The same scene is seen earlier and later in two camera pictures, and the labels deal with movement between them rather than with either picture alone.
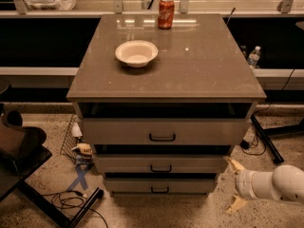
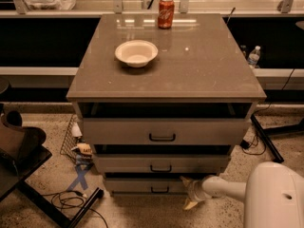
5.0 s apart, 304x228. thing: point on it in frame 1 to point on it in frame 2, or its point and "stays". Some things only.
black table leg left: [52, 211] stays
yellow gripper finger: [237, 203] to [189, 204]
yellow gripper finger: [237, 166] to [185, 181]
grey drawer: [160, 186] stays
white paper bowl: [137, 53] stays
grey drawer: [162, 163] stays
